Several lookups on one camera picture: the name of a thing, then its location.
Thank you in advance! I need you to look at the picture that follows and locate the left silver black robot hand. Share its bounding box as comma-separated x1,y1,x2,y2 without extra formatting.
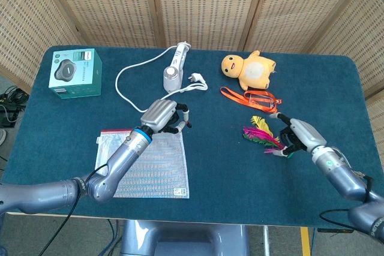
140,99,192,134

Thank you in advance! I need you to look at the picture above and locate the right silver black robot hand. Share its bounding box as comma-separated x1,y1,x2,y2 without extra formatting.
269,112,328,159

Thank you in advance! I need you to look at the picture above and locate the clear zipper mesh pouch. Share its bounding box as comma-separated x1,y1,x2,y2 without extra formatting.
94,121,193,200

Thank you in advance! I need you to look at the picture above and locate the colourful feather shuttlecock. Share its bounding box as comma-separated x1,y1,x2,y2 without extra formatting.
242,115,296,159

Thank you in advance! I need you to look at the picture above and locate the yellow plush toy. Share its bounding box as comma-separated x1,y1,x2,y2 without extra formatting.
221,50,278,91

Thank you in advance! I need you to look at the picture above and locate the teal speaker product box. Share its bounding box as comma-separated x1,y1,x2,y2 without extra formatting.
48,48,103,100

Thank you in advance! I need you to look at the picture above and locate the dark blue table mat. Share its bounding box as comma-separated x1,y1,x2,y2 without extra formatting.
1,45,370,230

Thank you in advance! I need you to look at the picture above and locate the white table leg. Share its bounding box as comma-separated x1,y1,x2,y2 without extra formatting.
262,225,271,256

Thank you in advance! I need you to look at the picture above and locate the woven bamboo folding screen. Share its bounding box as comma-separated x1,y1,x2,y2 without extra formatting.
0,0,384,167

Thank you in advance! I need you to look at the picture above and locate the white corded handheld appliance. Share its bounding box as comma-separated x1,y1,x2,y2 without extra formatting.
115,41,209,114

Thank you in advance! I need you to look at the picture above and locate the orange lanyard with badge holder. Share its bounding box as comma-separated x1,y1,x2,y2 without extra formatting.
220,86,283,115

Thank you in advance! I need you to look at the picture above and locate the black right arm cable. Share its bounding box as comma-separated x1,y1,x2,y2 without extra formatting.
319,174,374,230

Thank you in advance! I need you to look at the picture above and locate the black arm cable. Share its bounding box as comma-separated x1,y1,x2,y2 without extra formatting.
319,174,374,230
38,163,109,256

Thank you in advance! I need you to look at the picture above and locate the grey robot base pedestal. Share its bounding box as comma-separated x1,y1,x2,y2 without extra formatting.
119,219,250,256

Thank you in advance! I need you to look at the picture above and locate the blue floor cable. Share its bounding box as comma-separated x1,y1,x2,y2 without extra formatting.
106,219,122,256

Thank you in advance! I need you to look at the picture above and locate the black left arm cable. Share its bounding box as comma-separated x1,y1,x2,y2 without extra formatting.
38,163,109,256

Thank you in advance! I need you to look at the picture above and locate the black floor cables bundle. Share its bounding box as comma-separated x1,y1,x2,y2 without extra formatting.
0,85,29,128

